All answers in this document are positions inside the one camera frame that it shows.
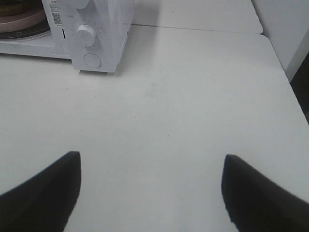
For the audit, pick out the white microwave oven body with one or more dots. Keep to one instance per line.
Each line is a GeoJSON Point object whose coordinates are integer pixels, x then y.
{"type": "Point", "coordinates": [111, 19]}

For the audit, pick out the burger with lettuce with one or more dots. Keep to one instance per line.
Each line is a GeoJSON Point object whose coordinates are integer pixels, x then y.
{"type": "Point", "coordinates": [17, 7]}

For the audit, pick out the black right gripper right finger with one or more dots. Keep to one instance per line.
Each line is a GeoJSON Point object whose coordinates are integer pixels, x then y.
{"type": "Point", "coordinates": [256, 204]}

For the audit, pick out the round white door button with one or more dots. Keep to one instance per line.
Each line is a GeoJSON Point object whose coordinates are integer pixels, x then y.
{"type": "Point", "coordinates": [92, 60]}

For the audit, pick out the white warning label sticker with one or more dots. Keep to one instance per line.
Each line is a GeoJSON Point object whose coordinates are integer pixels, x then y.
{"type": "Point", "coordinates": [55, 12]}

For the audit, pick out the white microwave knob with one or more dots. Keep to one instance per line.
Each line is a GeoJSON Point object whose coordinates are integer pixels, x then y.
{"type": "Point", "coordinates": [79, 4]}
{"type": "Point", "coordinates": [86, 35]}

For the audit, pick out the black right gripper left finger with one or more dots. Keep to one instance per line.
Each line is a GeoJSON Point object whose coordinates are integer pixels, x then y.
{"type": "Point", "coordinates": [45, 202]}

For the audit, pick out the pink round plate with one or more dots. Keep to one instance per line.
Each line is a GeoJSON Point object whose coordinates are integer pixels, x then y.
{"type": "Point", "coordinates": [22, 21]}

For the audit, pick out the glass microwave turntable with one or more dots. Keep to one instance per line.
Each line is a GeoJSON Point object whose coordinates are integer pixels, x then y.
{"type": "Point", "coordinates": [31, 31]}

